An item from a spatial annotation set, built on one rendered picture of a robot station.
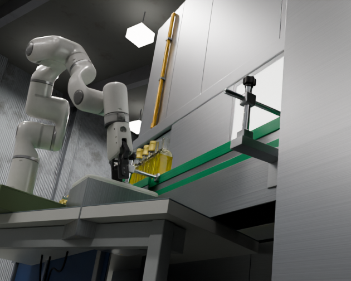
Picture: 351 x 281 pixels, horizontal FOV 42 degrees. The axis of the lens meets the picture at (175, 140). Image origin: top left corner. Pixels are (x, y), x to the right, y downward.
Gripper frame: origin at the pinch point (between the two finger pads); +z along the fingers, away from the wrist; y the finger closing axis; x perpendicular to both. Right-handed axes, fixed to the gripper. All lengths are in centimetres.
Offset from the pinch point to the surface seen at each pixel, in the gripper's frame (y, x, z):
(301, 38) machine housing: -75, -4, -5
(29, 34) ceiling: 933, -136, -589
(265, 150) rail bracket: -52, -12, 7
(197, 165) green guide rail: -12.1, -19.4, -0.2
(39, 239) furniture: 15.1, 20.5, 16.0
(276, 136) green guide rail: -46, -21, 2
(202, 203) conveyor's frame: -20.7, -14.5, 12.5
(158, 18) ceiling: 674, -370, -526
